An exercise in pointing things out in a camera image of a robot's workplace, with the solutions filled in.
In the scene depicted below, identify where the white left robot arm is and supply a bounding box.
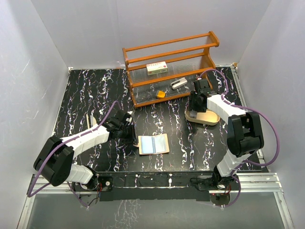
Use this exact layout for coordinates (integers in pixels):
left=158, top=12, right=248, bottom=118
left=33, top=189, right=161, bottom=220
left=33, top=110, right=137, bottom=190

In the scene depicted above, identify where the white stapler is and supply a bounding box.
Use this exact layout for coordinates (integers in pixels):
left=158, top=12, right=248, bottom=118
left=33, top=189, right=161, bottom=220
left=171, top=78, right=187, bottom=90

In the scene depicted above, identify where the yellow tape measure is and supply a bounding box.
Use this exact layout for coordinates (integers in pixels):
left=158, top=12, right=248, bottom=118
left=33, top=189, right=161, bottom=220
left=156, top=90, right=166, bottom=99

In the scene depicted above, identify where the cream leather card holder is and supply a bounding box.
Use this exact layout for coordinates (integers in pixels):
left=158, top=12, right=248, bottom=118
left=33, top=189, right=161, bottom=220
left=133, top=134, right=170, bottom=156

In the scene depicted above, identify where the orange wooden shelf rack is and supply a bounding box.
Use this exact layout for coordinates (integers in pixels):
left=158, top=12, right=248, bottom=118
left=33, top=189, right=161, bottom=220
left=122, top=31, right=219, bottom=108

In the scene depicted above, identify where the aluminium frame rail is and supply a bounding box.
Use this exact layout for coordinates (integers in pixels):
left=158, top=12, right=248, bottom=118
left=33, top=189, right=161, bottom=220
left=17, top=63, right=295, bottom=229

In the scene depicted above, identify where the black front base bar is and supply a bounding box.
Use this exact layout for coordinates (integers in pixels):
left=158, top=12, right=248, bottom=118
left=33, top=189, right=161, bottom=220
left=72, top=171, right=238, bottom=202

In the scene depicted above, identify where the stack of cards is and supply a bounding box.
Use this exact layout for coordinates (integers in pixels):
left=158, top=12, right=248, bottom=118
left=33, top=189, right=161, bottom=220
left=189, top=111, right=198, bottom=119

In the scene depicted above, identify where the white red paper box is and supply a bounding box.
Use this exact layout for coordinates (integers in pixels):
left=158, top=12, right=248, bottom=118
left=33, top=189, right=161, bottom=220
left=146, top=62, right=168, bottom=75

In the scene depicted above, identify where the beige oval tray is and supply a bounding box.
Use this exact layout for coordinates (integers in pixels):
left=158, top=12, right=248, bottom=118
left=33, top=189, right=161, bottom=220
left=184, top=109, right=220, bottom=126

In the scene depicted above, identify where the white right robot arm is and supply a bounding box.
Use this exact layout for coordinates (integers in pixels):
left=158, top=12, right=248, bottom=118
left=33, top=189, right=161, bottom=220
left=185, top=79, right=264, bottom=189

